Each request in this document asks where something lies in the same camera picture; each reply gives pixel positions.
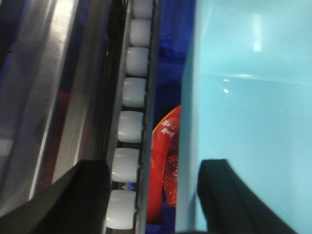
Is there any stainless steel shelf rail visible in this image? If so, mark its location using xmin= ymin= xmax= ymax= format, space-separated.
xmin=0 ymin=0 xmax=112 ymax=214

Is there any white roller track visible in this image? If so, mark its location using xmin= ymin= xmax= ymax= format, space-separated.
xmin=103 ymin=0 xmax=162 ymax=234

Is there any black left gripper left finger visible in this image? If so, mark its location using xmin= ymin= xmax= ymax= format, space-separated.
xmin=0 ymin=160 xmax=110 ymax=234

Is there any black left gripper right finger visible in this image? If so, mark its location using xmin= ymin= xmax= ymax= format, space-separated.
xmin=197 ymin=159 xmax=305 ymax=234

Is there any light blue plastic bin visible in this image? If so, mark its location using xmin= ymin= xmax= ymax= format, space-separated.
xmin=175 ymin=0 xmax=312 ymax=234

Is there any red snack package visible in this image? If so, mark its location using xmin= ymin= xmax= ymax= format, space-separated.
xmin=146 ymin=105 xmax=181 ymax=224

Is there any dark blue lower bin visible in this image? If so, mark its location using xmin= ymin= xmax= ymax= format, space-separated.
xmin=145 ymin=0 xmax=195 ymax=234

